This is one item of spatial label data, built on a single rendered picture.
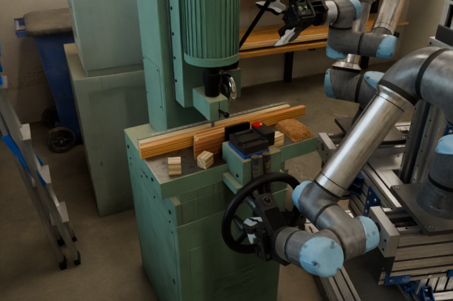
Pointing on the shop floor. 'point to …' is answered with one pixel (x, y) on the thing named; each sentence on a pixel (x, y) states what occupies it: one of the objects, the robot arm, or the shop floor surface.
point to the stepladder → (36, 178)
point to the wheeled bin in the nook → (54, 73)
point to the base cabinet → (198, 252)
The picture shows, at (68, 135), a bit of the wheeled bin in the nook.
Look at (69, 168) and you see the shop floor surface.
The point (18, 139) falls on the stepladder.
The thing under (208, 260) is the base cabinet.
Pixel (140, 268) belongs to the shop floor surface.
